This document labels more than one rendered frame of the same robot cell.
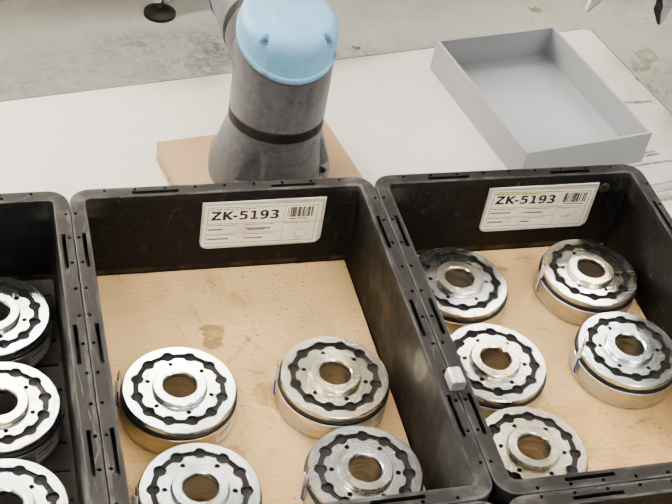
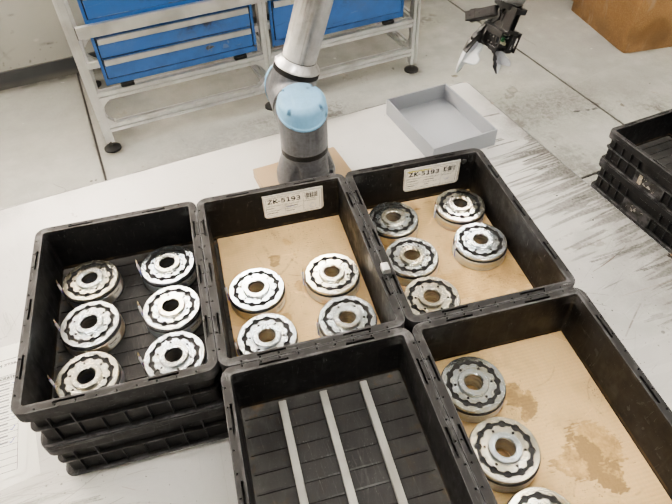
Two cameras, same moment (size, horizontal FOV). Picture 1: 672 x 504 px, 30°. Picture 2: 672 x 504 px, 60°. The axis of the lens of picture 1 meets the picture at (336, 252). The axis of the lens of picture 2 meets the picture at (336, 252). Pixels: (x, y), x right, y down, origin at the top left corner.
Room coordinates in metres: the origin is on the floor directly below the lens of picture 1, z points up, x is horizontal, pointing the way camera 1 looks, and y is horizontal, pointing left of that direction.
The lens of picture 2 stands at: (0.07, -0.13, 1.68)
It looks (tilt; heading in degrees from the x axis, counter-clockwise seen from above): 46 degrees down; 8
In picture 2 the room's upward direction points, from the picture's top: 2 degrees counter-clockwise
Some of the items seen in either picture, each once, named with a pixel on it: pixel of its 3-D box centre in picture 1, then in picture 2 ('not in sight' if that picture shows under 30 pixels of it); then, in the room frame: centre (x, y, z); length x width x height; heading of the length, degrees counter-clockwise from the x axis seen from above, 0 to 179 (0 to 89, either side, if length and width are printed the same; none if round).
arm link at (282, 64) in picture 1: (282, 55); (302, 118); (1.24, 0.10, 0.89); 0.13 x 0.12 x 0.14; 22
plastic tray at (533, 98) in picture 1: (536, 99); (439, 121); (1.50, -0.24, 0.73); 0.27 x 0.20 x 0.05; 30
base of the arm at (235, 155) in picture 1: (272, 138); (305, 159); (1.23, 0.10, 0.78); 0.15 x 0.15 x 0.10
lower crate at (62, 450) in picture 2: not in sight; (143, 348); (0.65, 0.33, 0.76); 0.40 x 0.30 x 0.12; 21
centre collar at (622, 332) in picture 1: (629, 346); (480, 239); (0.89, -0.30, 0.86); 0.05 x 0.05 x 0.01
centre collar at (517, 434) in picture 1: (533, 447); (431, 296); (0.74, -0.20, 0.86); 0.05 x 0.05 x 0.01
